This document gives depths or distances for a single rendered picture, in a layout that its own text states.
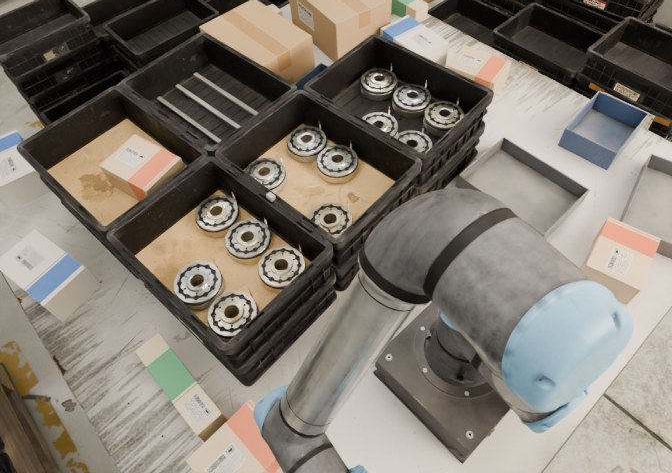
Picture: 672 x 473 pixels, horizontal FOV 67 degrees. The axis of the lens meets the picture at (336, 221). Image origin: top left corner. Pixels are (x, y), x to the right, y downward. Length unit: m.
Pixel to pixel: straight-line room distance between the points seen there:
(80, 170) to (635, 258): 1.38
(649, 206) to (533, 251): 1.10
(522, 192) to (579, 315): 1.03
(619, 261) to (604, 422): 0.82
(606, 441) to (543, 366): 1.57
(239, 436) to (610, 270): 0.87
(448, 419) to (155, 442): 0.60
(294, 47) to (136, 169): 0.62
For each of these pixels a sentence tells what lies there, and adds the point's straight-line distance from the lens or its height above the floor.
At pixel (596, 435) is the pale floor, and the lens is 1.99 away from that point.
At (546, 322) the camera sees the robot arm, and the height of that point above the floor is 1.42.
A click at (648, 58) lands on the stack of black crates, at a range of 2.40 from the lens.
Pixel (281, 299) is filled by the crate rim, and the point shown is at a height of 0.93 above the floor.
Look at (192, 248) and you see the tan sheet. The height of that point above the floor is 0.83.
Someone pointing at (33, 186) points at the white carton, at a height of 0.74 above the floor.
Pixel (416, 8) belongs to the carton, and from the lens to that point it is 1.95.
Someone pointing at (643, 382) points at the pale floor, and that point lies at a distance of 2.11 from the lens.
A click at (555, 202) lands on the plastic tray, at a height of 0.70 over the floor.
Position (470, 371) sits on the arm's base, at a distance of 1.01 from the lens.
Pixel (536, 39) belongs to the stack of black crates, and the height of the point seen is 0.38.
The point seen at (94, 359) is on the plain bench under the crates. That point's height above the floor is 0.70.
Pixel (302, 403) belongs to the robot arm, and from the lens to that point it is 0.68.
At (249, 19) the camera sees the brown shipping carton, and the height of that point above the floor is 0.86.
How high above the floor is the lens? 1.80
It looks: 55 degrees down
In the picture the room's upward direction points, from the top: 5 degrees counter-clockwise
